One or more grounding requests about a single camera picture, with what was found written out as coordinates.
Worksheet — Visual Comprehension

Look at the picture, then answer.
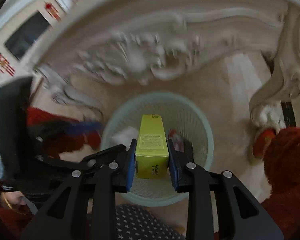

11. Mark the red knot ornament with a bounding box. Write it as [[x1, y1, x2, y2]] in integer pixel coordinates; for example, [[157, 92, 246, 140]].
[[45, 2, 61, 21], [0, 53, 15, 76]]

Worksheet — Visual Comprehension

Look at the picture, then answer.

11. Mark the star-patterned navy stool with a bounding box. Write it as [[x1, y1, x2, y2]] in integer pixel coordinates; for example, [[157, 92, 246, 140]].
[[116, 204, 185, 240]]

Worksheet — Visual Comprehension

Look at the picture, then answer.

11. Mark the red knot ornament near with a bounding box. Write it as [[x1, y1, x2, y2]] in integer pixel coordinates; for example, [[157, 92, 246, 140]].
[[0, 53, 15, 76]]

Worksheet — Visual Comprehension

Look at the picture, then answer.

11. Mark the pale green mesh wastebasket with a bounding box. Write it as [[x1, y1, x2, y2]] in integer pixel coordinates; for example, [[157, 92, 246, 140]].
[[101, 92, 214, 207]]

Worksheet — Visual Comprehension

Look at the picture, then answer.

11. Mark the ornate white coffee table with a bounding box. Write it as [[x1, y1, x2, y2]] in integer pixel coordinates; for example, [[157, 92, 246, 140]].
[[30, 0, 300, 126]]

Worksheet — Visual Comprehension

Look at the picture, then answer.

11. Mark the red knot ornament far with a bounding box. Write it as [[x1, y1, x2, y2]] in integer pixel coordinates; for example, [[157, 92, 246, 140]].
[[45, 2, 61, 21]]

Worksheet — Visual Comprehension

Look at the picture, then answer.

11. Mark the yellow-green carton box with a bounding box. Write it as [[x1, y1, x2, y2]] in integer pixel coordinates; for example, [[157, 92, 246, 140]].
[[135, 114, 169, 179]]

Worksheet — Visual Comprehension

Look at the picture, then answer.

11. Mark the wall-mounted black television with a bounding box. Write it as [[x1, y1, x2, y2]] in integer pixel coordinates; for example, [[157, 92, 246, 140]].
[[5, 12, 51, 61]]

